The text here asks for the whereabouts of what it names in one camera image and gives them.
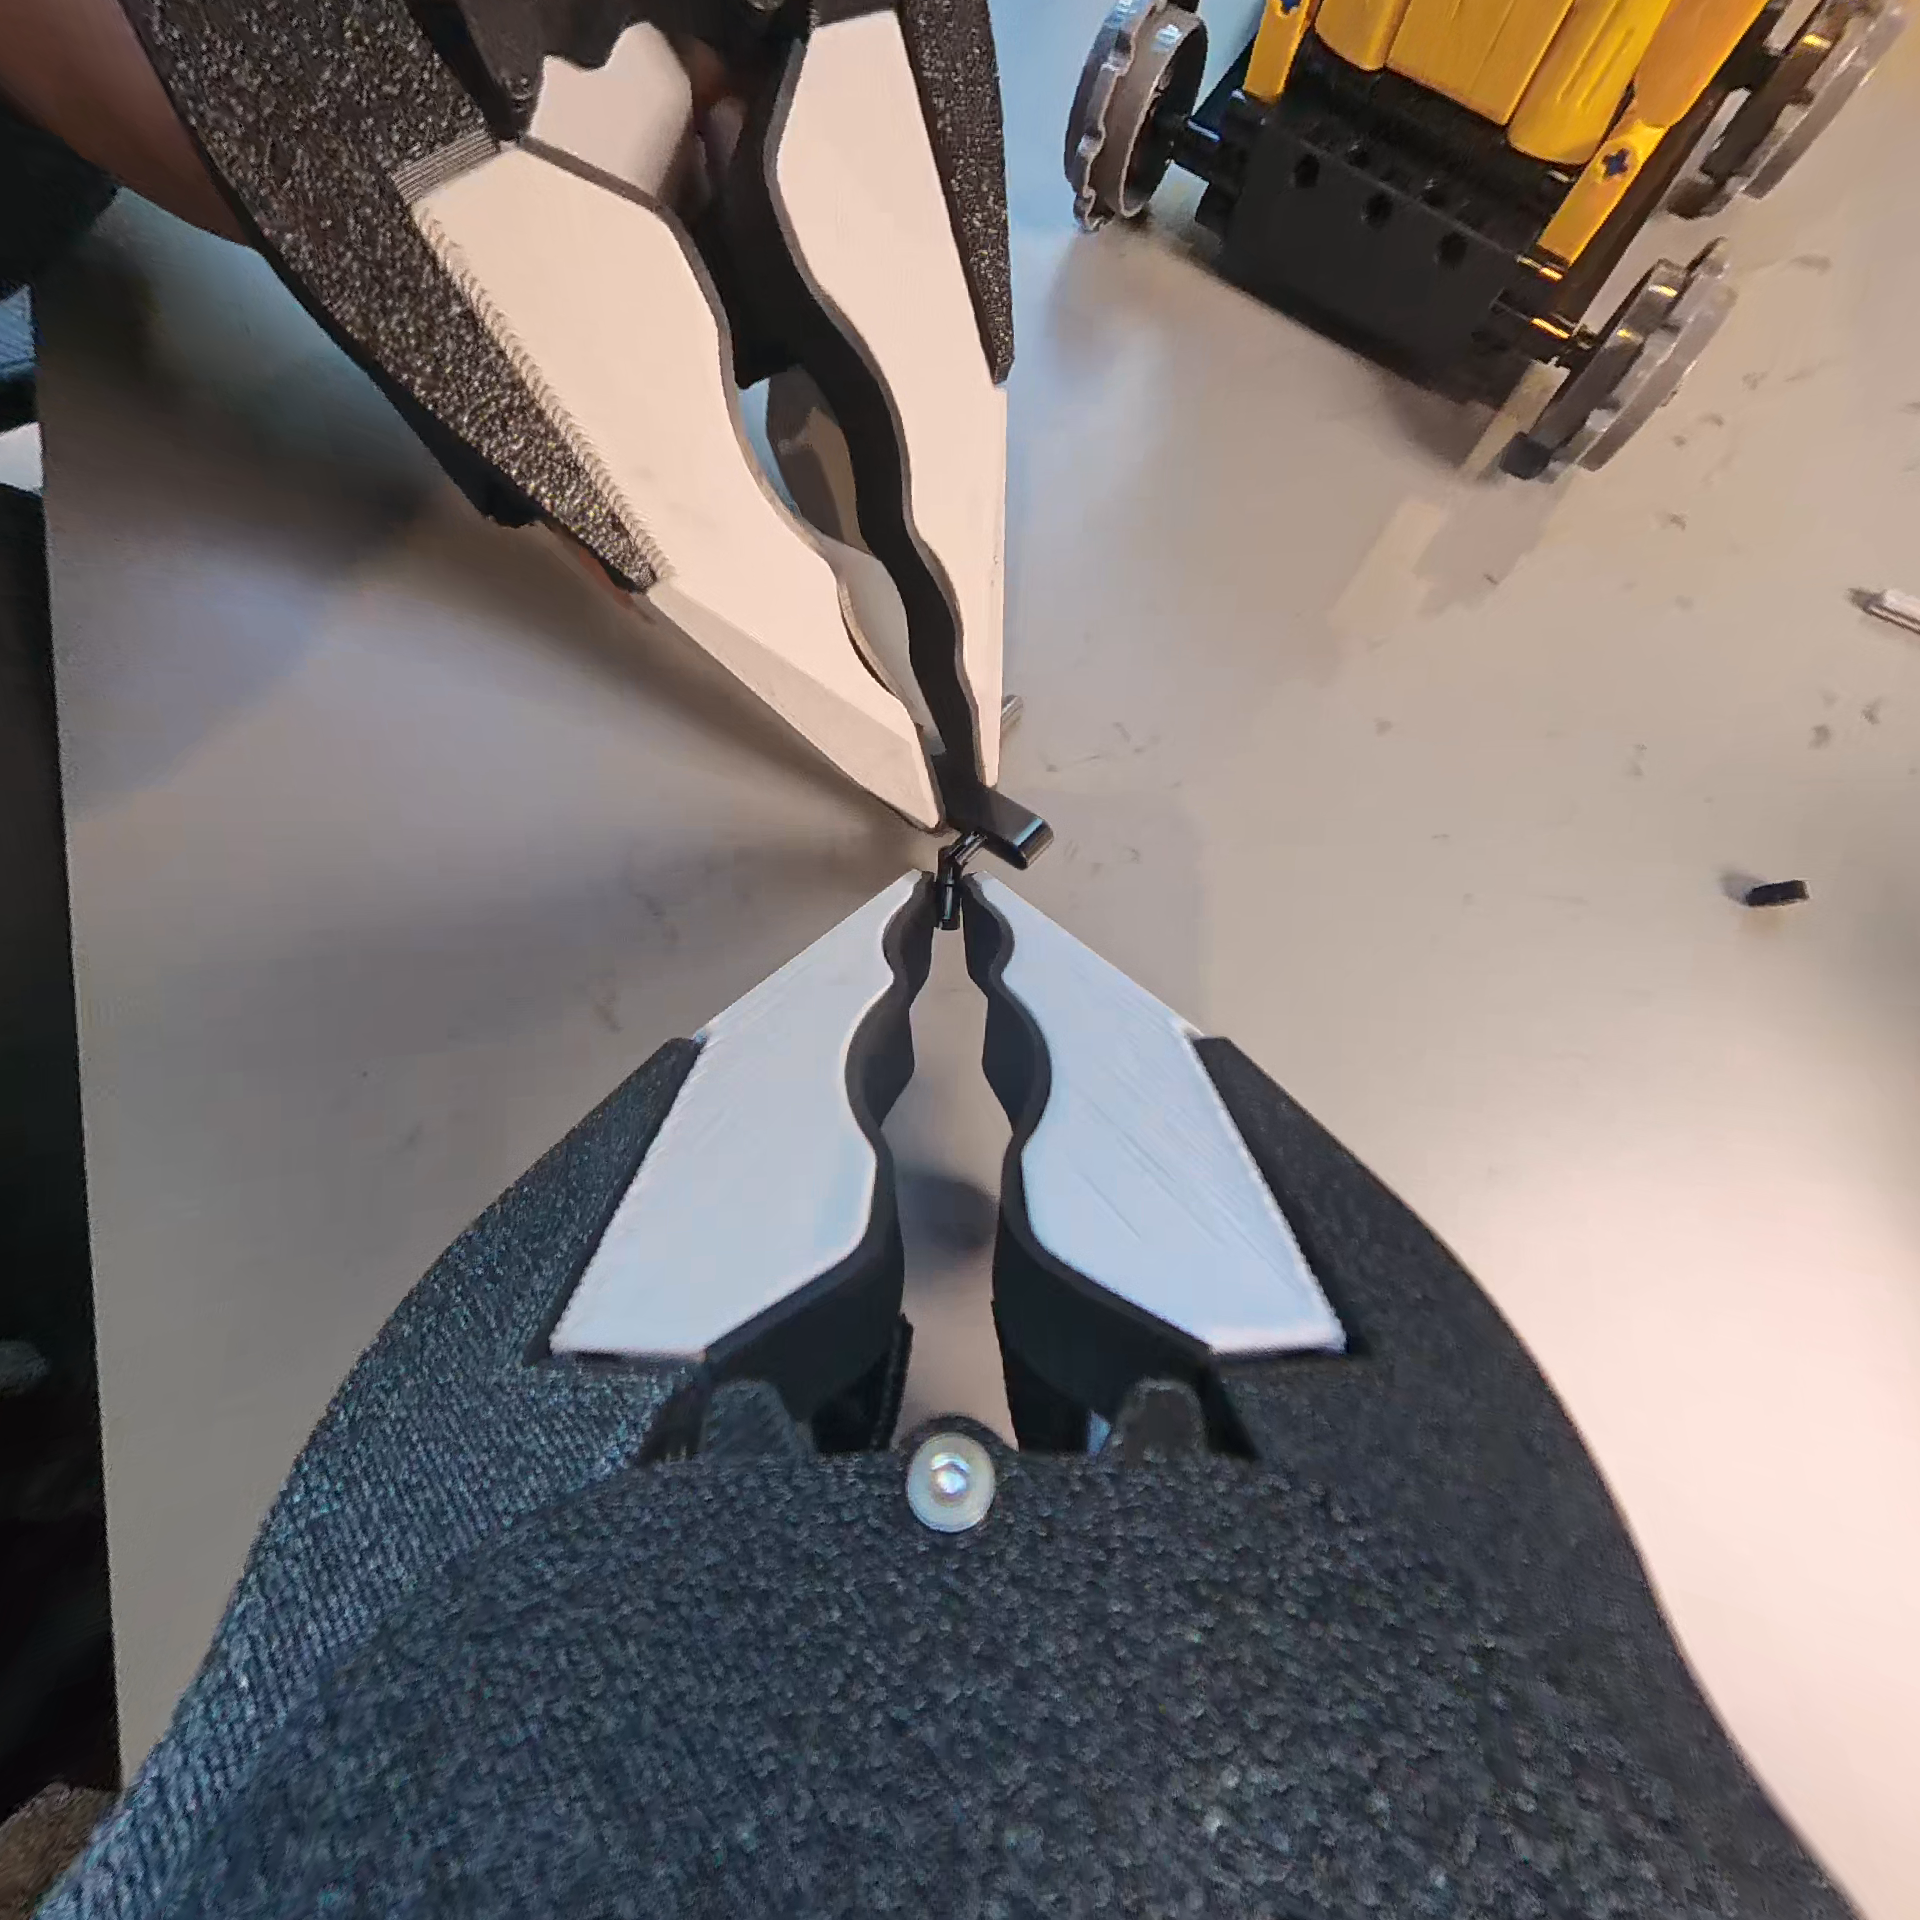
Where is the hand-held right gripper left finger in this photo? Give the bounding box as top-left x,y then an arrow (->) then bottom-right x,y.
549,870 -> 951,1454

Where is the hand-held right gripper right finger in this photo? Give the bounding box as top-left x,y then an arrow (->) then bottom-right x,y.
958,870 -> 1347,1454

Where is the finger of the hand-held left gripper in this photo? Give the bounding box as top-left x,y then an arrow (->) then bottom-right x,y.
408,32 -> 965,835
765,6 -> 1009,798

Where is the black brick beam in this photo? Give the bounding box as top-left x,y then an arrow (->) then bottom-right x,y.
929,757 -> 1056,872

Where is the pale grey desk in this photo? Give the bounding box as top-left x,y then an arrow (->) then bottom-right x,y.
37,0 -> 1920,1800

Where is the person's left hand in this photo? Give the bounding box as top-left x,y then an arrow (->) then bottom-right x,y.
0,37 -> 256,241

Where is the yellow brick toy truck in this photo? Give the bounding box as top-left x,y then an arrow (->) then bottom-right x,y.
1063,0 -> 1907,481

